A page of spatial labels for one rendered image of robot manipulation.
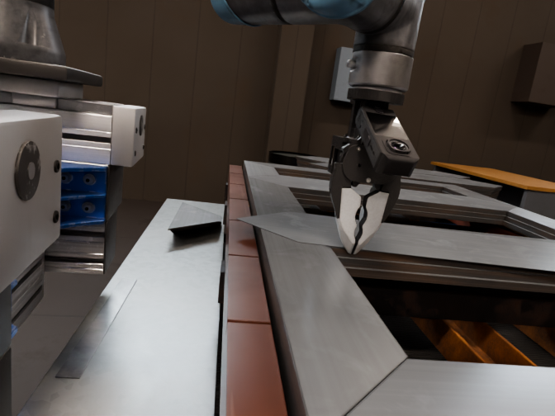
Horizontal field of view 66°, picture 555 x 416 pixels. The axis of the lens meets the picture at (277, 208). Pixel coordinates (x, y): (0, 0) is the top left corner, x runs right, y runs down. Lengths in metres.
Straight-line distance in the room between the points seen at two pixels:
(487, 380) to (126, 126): 0.57
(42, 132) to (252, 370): 0.22
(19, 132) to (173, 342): 0.44
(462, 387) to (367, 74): 0.36
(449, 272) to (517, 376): 0.29
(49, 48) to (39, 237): 0.48
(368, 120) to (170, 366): 0.40
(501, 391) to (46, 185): 0.33
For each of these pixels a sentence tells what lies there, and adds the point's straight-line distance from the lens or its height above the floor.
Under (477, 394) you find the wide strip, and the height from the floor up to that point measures 0.85.
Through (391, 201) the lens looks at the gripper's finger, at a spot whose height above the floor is 0.92.
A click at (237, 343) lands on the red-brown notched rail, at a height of 0.83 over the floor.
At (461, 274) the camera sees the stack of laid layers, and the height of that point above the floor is 0.83.
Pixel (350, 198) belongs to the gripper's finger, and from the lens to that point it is 0.56.
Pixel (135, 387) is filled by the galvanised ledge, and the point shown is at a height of 0.68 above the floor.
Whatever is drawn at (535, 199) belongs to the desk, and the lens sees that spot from 3.72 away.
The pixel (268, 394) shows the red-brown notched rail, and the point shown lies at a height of 0.83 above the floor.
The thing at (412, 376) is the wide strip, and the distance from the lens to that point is 0.33.
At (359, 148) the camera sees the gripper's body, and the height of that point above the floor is 0.99.
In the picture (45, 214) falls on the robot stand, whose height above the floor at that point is 0.93.
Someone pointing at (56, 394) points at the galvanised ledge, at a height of 0.68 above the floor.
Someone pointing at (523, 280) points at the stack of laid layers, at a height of 0.83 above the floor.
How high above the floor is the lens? 1.01
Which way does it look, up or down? 12 degrees down
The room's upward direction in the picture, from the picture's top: 8 degrees clockwise
